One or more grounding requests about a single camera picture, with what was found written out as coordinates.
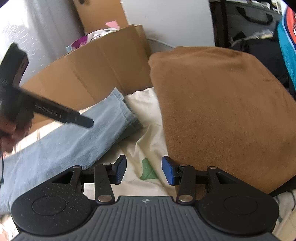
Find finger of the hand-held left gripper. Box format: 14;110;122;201
20;87;94;128

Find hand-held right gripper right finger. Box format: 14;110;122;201
162;156;241;205

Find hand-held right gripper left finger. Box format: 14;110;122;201
51;155;127;204

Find light blue denim pants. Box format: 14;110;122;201
0;87;142;214

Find person's left hand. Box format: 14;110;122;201
0;119;33;153

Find cream bear print blanket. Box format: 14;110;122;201
14;87;296;241

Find grey plastic-wrapped panel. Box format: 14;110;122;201
0;0;84;79

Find folded cardboard sheet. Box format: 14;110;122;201
21;24;153;130

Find brown folded cloth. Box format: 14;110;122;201
148;46;296;197

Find purple white detergent pouch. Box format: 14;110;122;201
67;28;121;53

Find pink bottle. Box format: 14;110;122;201
105;21;121;30

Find upright cardboard box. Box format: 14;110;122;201
74;0;129;35

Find black clothing pile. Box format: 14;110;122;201
231;32;289;87

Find teal cartoon print cloth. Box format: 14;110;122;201
276;7;296;90

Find black bag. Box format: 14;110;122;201
209;0;285;47

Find white cable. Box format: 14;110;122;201
148;37;176;49

